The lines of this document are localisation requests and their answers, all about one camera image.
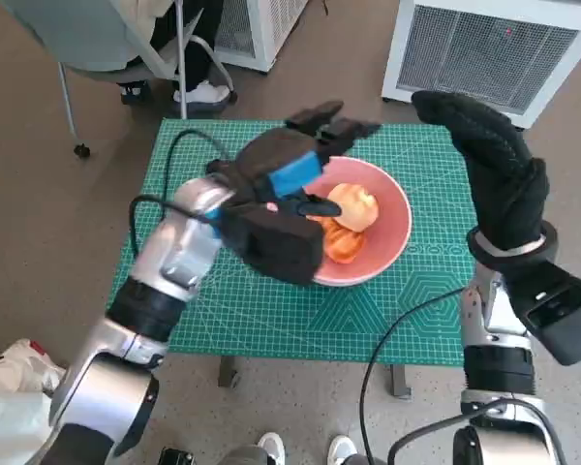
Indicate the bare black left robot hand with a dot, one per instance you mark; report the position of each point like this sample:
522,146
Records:
281,155

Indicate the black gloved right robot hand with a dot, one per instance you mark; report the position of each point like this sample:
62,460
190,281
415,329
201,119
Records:
503,184

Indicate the round toy bread bun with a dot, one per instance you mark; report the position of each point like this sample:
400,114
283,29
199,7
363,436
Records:
356,206

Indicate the braided toy bread loaf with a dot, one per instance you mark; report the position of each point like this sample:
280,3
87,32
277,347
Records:
344,247

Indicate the pink bowl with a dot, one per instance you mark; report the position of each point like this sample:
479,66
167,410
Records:
392,232

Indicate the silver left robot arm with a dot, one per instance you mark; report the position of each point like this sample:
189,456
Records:
189,232

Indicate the small white mesh cabinet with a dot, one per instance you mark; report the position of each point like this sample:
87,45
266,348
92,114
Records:
266,29

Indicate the large white mesh cabinet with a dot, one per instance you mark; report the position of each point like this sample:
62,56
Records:
489,48

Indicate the seated person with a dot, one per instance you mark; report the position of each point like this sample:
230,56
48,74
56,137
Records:
198,43

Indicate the green cutting mat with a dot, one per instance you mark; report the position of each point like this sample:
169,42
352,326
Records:
271,315

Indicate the grey table leg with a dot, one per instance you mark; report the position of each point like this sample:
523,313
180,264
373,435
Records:
401,382
228,373

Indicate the grey office chair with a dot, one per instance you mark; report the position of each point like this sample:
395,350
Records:
87,34

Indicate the white shoe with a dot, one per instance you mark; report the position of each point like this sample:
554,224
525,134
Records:
341,450
271,448

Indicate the grey round robot part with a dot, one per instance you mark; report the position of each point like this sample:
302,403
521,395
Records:
244,457

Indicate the small black box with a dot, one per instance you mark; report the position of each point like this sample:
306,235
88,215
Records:
174,457

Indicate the person in white trousers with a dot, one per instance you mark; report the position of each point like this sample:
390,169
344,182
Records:
5,416

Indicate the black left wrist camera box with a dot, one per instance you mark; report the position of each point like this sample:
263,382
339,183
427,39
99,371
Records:
276,242

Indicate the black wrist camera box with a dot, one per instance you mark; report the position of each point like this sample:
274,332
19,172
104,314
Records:
557,310
276,242

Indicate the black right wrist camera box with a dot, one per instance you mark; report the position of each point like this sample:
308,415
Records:
557,310

